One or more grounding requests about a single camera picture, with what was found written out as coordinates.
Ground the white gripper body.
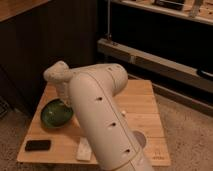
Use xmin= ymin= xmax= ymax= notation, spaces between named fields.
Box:
xmin=56 ymin=82 xmax=71 ymax=106

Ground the green ceramic bowl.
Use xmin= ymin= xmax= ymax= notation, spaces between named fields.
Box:
xmin=40 ymin=99 xmax=74 ymax=129

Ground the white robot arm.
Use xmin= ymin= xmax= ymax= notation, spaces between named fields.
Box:
xmin=43 ymin=61 xmax=154 ymax=171

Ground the wooden table board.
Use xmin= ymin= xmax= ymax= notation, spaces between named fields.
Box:
xmin=17 ymin=80 xmax=171 ymax=166

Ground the black smartphone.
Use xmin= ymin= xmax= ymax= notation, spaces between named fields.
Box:
xmin=25 ymin=140 xmax=51 ymax=151

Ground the vertical metal pole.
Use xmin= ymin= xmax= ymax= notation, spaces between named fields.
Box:
xmin=107 ymin=0 xmax=111 ymax=41

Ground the metal shelf rail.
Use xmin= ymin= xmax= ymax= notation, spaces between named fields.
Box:
xmin=97 ymin=38 xmax=213 ymax=94

